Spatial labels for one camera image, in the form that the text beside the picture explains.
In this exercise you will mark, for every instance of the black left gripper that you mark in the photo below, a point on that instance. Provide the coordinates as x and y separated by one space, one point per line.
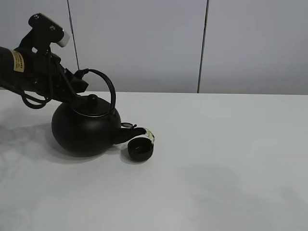
44 75

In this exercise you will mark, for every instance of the black teapot with handle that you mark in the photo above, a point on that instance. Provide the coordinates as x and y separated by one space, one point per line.
89 125

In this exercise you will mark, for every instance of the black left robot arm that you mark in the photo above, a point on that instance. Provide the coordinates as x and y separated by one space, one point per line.
11 62

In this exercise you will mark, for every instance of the small black teacup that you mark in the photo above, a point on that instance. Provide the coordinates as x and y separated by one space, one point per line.
140 149

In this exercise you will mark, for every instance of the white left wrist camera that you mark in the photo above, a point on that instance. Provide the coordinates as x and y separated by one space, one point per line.
48 31

